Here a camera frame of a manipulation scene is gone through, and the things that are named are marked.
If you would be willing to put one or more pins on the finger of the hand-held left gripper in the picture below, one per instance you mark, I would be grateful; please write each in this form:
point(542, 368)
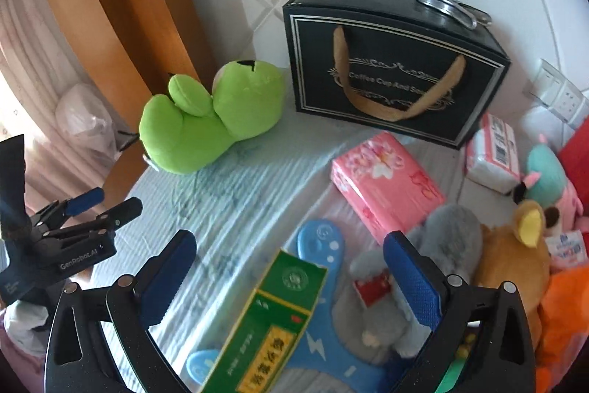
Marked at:
point(85, 198)
point(122, 211)

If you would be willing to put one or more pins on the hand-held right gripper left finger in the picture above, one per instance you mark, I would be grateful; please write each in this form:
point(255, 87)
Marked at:
point(170, 278)

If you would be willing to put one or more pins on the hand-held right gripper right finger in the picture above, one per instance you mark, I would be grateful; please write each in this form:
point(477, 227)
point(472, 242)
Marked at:
point(414, 282)

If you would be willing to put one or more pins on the green plush toy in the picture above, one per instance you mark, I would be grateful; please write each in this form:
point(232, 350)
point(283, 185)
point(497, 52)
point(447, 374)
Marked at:
point(193, 139)

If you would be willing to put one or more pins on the green medicine box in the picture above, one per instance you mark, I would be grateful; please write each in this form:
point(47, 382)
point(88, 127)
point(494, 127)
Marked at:
point(271, 319)

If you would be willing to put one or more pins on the pink pig plush toy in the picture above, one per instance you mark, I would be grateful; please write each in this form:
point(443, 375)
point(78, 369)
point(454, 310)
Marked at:
point(547, 172)

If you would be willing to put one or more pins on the light blue desktop cloth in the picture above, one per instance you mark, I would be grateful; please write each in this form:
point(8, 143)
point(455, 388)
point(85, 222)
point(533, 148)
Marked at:
point(239, 199)

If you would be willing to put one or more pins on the small red card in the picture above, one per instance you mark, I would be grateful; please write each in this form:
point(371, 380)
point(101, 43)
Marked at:
point(372, 287)

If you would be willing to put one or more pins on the grey plush toy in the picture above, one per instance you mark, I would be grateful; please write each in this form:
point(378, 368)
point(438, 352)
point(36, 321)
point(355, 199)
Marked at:
point(441, 232)

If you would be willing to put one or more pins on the white plastic bag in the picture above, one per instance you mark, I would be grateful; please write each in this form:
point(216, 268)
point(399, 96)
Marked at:
point(83, 116)

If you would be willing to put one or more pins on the brown plush toy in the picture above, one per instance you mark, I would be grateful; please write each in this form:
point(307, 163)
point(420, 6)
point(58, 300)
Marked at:
point(506, 255)

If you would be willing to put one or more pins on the blue cartoon plastic board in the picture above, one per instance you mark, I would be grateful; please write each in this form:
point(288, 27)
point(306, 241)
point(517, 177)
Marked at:
point(322, 243)

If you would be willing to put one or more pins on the pink tissue pack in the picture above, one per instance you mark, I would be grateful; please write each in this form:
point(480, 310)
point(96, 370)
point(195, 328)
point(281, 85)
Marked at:
point(382, 176)

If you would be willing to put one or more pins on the white tissue pack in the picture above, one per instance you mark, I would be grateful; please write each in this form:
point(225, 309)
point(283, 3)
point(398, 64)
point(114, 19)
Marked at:
point(490, 163)

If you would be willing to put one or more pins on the orange plush toy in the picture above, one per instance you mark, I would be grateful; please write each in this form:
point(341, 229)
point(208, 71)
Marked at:
point(559, 314)

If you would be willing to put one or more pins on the white blue printed packet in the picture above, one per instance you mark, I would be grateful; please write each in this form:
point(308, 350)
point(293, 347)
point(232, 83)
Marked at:
point(566, 250)

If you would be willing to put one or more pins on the red cloth item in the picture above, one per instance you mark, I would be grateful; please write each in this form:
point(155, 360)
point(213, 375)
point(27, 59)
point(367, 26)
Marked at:
point(577, 153)

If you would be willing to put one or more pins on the black gift box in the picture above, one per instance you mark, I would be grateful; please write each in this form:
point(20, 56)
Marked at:
point(391, 43)

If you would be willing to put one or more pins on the silver metal scissors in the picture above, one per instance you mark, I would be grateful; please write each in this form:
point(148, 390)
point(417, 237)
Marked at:
point(441, 4)

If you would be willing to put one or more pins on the wooden door frame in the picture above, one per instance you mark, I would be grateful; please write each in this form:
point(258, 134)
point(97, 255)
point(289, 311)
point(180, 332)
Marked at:
point(115, 6)

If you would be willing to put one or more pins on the white wall socket panel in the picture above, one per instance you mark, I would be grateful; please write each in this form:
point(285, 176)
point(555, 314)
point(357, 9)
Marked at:
point(559, 91)

